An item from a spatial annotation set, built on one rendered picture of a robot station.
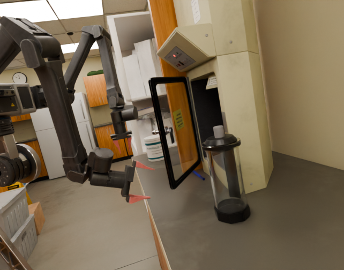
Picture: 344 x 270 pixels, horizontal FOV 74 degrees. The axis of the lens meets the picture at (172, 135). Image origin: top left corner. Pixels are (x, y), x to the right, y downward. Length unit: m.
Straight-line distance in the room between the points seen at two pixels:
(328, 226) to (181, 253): 0.36
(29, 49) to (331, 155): 1.08
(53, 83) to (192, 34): 0.42
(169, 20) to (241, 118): 0.58
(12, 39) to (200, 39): 0.51
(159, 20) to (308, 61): 0.64
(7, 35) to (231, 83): 0.64
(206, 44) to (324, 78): 0.49
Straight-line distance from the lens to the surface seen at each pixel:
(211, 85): 0.87
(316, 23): 1.07
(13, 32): 0.76
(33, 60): 0.71
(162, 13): 1.15
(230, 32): 0.80
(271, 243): 0.64
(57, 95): 0.73
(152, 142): 1.42
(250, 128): 0.81
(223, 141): 0.62
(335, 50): 1.01
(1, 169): 1.28
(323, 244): 0.65
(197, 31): 0.76
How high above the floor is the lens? 1.32
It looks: 9 degrees down
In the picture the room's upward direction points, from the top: 11 degrees counter-clockwise
